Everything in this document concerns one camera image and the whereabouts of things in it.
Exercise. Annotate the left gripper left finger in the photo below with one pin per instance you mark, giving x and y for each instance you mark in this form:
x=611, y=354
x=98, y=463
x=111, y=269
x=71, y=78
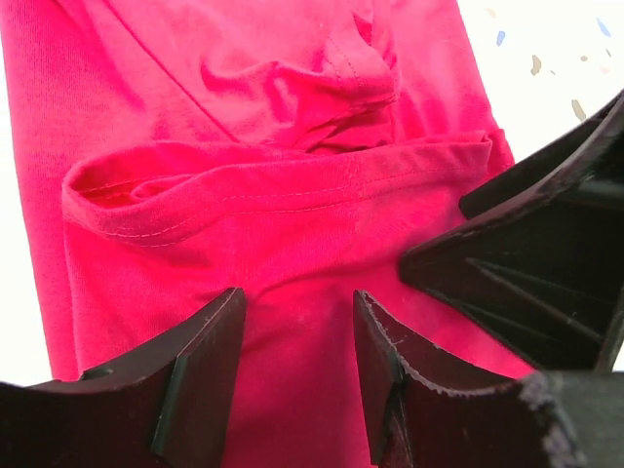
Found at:
x=165, y=403

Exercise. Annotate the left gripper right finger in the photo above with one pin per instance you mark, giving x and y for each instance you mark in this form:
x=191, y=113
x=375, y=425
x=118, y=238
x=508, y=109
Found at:
x=424, y=407

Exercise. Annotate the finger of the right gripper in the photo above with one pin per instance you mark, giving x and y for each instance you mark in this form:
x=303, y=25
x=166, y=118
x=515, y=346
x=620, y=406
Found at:
x=526, y=173
x=546, y=283

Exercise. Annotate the pink t shirt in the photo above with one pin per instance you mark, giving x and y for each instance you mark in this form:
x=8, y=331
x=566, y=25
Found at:
x=169, y=150

